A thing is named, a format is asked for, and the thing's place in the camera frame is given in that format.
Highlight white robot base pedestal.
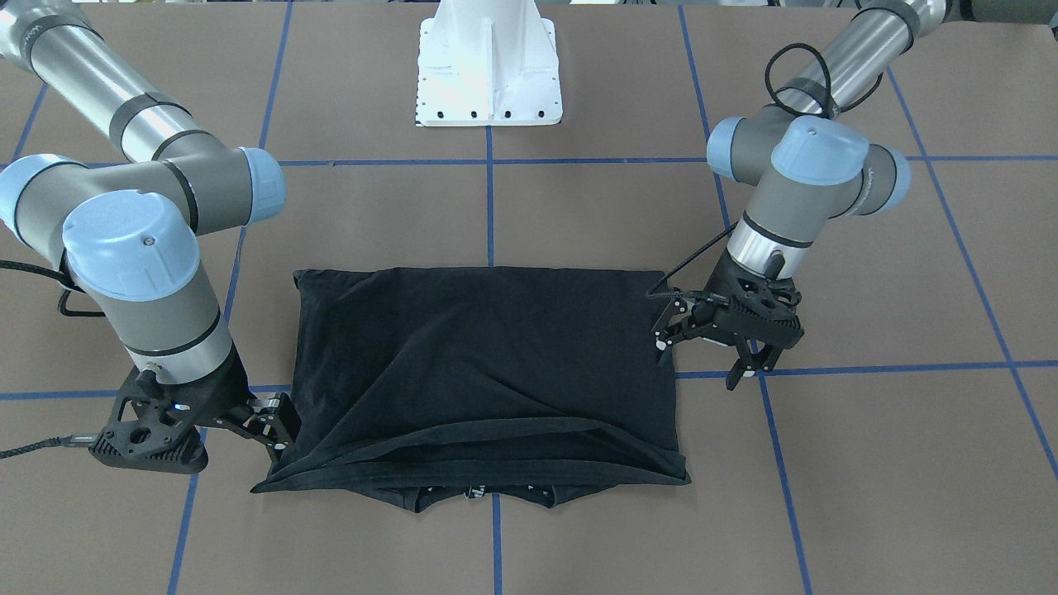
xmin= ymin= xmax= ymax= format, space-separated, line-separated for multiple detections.
xmin=415 ymin=1 xmax=564 ymax=127

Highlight black t-shirt with logo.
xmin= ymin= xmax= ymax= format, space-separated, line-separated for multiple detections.
xmin=254 ymin=267 xmax=690 ymax=512

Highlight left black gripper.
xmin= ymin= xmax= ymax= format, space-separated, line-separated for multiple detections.
xmin=653 ymin=252 xmax=804 ymax=391

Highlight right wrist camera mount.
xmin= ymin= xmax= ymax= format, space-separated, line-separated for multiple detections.
xmin=89 ymin=368 xmax=208 ymax=474

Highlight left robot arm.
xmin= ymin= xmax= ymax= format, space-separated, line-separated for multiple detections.
xmin=650 ymin=1 xmax=948 ymax=389

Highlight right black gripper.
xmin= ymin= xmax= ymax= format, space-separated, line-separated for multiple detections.
xmin=195 ymin=346 xmax=302 ymax=452

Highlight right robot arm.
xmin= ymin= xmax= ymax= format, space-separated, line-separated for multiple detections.
xmin=2 ymin=1 xmax=287 ymax=467

